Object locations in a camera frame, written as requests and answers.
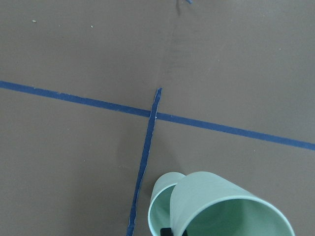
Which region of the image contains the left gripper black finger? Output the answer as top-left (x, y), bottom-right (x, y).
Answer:
top-left (160, 228), bottom-right (172, 236)

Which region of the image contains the mint green cup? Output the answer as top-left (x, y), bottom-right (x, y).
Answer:
top-left (170, 172), bottom-right (295, 236)
top-left (148, 172), bottom-right (185, 236)

